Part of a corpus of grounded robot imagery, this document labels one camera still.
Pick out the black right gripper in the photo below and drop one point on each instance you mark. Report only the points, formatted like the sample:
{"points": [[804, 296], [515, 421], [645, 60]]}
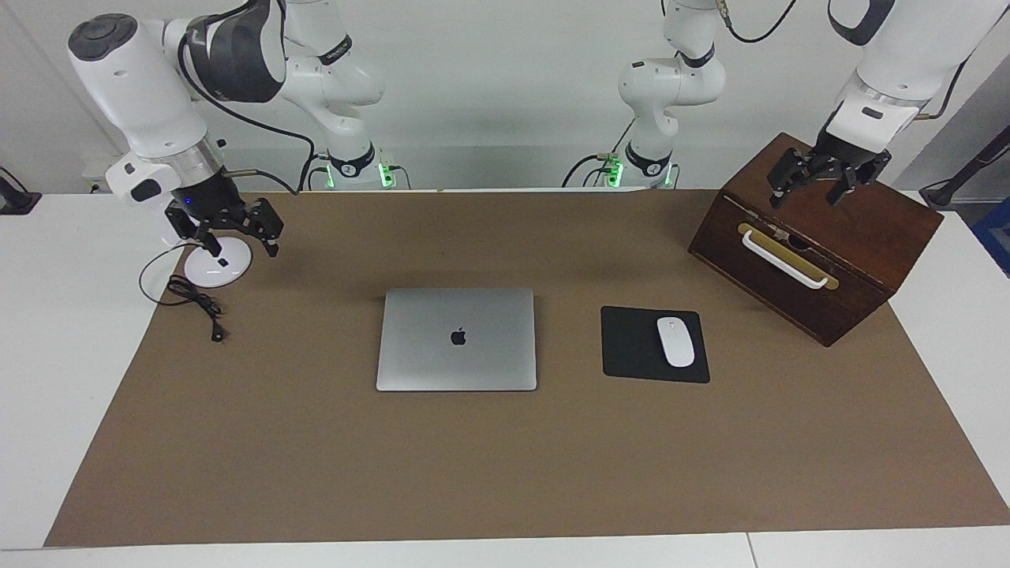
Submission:
{"points": [[211, 201]]}

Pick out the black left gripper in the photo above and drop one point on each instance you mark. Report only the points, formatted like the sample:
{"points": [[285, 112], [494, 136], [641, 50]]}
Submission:
{"points": [[844, 164]]}

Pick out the silver laptop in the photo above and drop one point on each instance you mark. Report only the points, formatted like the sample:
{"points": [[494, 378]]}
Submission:
{"points": [[456, 339]]}

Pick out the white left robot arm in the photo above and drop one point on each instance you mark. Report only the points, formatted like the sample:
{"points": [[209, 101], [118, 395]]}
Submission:
{"points": [[899, 55]]}

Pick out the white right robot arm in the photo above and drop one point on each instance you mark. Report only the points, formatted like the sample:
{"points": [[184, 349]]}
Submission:
{"points": [[142, 87]]}

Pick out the dark wooden box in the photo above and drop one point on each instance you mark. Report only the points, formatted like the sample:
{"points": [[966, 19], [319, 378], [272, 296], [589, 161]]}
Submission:
{"points": [[852, 213]]}

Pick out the white desk lamp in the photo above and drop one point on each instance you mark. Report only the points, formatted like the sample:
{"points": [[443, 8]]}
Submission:
{"points": [[217, 270]]}

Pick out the black stand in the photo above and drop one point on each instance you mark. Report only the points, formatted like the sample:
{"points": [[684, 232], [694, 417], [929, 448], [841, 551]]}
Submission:
{"points": [[966, 170]]}

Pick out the blue crate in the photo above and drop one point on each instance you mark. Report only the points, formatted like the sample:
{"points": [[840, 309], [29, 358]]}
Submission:
{"points": [[996, 237]]}

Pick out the white computer mouse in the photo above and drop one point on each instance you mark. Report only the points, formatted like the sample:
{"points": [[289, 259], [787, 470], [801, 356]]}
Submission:
{"points": [[675, 341]]}

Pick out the black mouse pad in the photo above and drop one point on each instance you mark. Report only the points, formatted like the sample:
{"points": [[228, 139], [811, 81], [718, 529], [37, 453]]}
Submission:
{"points": [[627, 347]]}

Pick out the brown table mat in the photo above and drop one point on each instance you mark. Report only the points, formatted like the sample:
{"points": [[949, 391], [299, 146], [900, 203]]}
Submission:
{"points": [[505, 473]]}

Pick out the white wall socket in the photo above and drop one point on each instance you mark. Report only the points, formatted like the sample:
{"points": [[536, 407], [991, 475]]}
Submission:
{"points": [[96, 177]]}

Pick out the black clamp mount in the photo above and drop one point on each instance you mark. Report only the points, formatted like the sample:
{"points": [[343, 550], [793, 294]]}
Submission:
{"points": [[16, 201]]}

